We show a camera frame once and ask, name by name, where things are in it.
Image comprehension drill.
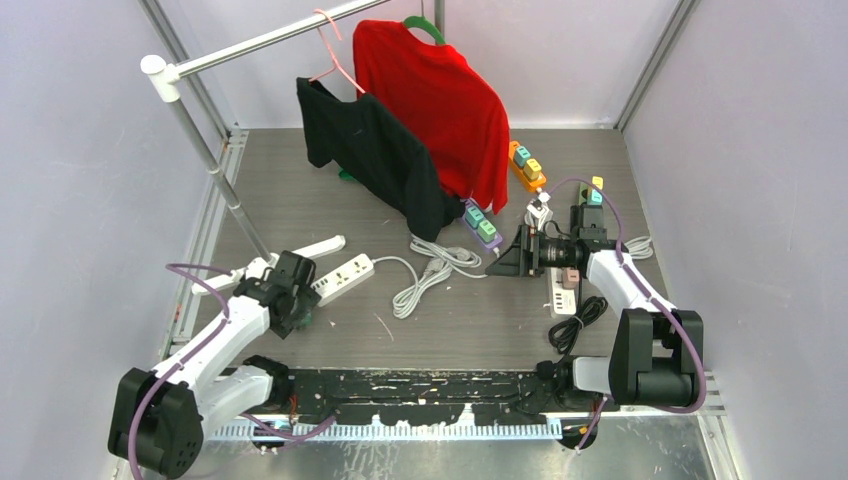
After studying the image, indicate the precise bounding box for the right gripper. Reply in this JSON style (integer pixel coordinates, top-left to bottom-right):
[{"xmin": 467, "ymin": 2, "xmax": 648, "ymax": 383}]
[{"xmin": 486, "ymin": 224, "xmax": 578, "ymax": 278}]

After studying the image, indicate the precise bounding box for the pink plug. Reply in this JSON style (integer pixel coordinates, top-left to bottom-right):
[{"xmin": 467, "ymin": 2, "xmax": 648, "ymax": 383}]
[{"xmin": 561, "ymin": 267, "xmax": 581, "ymax": 290}]

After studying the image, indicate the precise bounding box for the white power strip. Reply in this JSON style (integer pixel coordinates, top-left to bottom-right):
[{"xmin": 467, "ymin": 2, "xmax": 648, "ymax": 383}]
[
  {"xmin": 546, "ymin": 268, "xmax": 578, "ymax": 318},
  {"xmin": 312, "ymin": 253, "xmax": 374, "ymax": 307}
]

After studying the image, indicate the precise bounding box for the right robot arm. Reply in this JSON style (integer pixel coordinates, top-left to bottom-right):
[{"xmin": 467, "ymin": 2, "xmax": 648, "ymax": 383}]
[{"xmin": 485, "ymin": 204, "xmax": 707, "ymax": 413}]

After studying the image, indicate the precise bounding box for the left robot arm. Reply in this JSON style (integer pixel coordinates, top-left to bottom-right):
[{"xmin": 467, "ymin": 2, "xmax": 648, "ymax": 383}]
[{"xmin": 107, "ymin": 251, "xmax": 321, "ymax": 479}]

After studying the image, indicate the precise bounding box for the purple power strip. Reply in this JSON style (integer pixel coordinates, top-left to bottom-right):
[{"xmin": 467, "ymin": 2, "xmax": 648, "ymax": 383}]
[{"xmin": 459, "ymin": 199, "xmax": 503, "ymax": 255}]

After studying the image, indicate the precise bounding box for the orange power strip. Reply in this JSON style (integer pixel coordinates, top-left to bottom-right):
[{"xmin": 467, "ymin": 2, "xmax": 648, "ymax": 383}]
[{"xmin": 508, "ymin": 141, "xmax": 547, "ymax": 192}]

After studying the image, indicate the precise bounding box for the green power strip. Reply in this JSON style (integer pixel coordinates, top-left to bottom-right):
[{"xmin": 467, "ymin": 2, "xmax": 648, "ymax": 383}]
[{"xmin": 577, "ymin": 176, "xmax": 604, "ymax": 207}]

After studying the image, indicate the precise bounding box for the red sweater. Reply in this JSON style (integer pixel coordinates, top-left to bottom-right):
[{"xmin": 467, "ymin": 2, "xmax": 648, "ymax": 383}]
[{"xmin": 352, "ymin": 19, "xmax": 510, "ymax": 213}]

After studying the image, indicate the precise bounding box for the black garment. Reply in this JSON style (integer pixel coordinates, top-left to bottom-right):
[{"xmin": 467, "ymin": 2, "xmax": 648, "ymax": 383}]
[{"xmin": 296, "ymin": 77, "xmax": 465, "ymax": 242}]

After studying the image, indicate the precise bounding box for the pink hanger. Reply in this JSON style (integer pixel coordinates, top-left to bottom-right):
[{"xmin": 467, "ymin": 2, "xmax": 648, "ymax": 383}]
[{"xmin": 309, "ymin": 8, "xmax": 366, "ymax": 94}]

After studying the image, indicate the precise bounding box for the green hanger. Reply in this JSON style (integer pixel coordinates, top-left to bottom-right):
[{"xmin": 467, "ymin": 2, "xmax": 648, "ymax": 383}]
[{"xmin": 402, "ymin": 16, "xmax": 447, "ymax": 45}]

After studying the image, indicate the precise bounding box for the metal clothes rack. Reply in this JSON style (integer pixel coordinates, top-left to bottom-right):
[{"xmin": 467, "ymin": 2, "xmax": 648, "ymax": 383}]
[{"xmin": 140, "ymin": 1, "xmax": 380, "ymax": 267}]

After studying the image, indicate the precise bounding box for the white coiled cable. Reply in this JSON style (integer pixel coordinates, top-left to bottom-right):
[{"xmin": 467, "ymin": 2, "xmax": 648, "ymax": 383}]
[{"xmin": 370, "ymin": 205, "xmax": 655, "ymax": 321}]

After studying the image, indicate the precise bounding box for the black coiled cable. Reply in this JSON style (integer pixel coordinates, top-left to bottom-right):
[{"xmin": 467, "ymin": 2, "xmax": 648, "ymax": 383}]
[{"xmin": 547, "ymin": 288, "xmax": 608, "ymax": 362}]

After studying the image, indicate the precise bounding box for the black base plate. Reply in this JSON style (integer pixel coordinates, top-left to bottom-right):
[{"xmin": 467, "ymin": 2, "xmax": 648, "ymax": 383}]
[{"xmin": 248, "ymin": 369, "xmax": 599, "ymax": 427}]

